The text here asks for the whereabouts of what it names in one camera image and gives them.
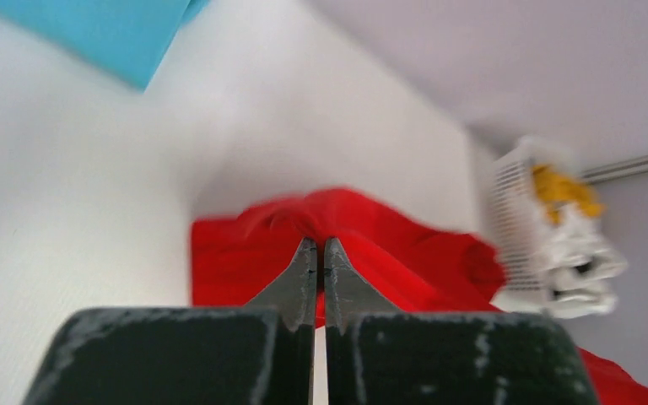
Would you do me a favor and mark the folded light blue t-shirt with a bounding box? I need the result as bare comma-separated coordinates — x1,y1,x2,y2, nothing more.
0,0,208,91

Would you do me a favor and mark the red t-shirt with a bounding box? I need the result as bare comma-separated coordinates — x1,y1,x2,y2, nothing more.
191,186,648,405

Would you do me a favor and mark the white crumpled t-shirt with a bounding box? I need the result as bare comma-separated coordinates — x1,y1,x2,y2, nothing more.
542,203,628,319

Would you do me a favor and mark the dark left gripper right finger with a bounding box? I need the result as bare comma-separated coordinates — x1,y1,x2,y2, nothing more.
323,238,598,404

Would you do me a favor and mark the yellow crumpled t-shirt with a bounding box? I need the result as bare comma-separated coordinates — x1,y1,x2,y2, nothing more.
532,165,606,225

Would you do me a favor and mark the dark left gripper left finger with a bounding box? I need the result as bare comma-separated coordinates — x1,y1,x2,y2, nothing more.
24,239,317,404

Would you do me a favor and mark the right aluminium corner post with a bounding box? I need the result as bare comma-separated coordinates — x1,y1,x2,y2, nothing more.
582,154,648,184

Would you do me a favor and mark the white perforated plastic basket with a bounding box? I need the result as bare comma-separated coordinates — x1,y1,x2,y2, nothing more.
490,136,585,316

